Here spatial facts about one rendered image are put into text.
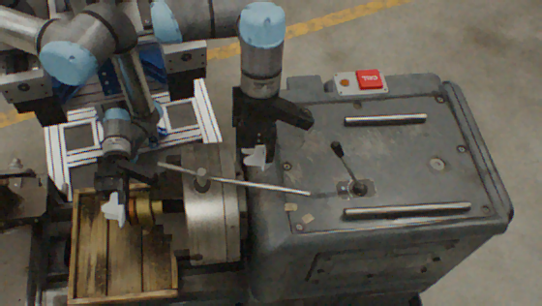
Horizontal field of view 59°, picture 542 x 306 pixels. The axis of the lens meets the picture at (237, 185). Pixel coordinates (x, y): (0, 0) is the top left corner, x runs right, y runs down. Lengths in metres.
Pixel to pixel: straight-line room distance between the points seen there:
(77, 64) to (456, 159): 0.90
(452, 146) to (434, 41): 2.25
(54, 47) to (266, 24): 0.53
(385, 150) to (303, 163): 0.20
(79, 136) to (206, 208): 1.52
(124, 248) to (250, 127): 0.67
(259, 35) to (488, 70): 2.72
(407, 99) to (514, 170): 1.77
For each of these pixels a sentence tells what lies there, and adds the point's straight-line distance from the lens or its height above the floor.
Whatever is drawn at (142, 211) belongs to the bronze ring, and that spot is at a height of 1.11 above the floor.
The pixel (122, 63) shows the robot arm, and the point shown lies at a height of 1.25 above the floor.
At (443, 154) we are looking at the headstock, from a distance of 1.23.
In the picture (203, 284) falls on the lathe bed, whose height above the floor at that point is 0.86.
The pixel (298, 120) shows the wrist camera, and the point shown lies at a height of 1.45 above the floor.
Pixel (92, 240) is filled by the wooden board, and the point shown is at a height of 0.88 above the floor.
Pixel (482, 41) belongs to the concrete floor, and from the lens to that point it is 3.60.
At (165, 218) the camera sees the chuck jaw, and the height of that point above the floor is 1.10.
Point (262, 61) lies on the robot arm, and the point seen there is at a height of 1.60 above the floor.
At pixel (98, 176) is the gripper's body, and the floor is 1.10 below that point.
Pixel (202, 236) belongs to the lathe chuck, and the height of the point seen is 1.17.
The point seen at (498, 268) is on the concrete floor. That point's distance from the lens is 2.68.
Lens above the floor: 2.19
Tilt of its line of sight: 61 degrees down
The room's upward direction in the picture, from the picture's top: 3 degrees clockwise
